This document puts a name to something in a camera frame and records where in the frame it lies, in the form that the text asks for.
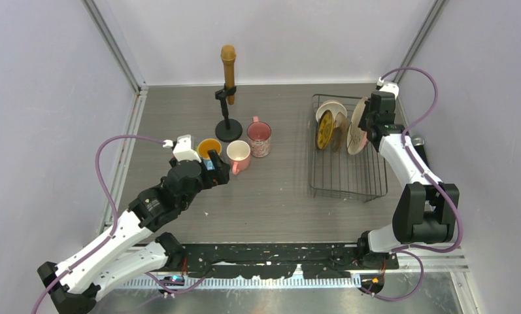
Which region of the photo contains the blue butterfly mug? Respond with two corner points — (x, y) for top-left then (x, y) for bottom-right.
(196, 138), (222, 170)

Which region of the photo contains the plain pink mug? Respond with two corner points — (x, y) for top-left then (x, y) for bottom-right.
(226, 140), (251, 175)

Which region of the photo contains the large pink cream plate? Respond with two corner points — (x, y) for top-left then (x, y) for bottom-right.
(346, 97), (367, 155)

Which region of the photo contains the white ceramic bowl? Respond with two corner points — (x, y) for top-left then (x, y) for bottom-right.
(315, 99), (348, 123)

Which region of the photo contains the pink patterned mug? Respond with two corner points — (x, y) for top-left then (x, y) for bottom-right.
(246, 116), (272, 158)

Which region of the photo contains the yellow plate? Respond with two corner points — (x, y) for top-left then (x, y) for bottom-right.
(316, 110), (335, 150)

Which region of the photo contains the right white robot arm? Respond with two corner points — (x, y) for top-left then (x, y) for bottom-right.
(356, 90), (461, 269)

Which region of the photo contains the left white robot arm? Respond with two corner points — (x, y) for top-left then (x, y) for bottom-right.
(37, 150), (233, 313)

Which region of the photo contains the black handheld microphone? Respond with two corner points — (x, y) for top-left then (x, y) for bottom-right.
(411, 135), (429, 167)

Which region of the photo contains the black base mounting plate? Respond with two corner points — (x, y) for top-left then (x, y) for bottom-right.
(161, 243), (399, 279)

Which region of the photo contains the brown microphone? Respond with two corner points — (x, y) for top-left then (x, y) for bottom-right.
(220, 44), (237, 89)

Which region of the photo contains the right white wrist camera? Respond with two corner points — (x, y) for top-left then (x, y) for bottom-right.
(376, 77), (399, 99)

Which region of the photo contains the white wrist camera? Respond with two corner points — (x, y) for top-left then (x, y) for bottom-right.
(376, 77), (399, 99)
(163, 134), (201, 162)

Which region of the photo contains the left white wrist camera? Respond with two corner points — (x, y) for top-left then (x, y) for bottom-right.
(163, 134), (201, 162)

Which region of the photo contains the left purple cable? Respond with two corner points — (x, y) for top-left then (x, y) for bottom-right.
(30, 135), (166, 314)

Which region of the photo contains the purple cable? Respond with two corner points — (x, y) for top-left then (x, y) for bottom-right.
(30, 135), (166, 314)
(379, 67), (465, 254)

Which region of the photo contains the black wire dish rack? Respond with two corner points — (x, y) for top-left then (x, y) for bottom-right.
(307, 94), (388, 202)

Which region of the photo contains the aluminium frame rail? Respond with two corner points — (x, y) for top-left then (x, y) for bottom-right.
(97, 84), (149, 234)

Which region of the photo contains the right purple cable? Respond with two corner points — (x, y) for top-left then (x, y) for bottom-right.
(379, 67), (465, 254)

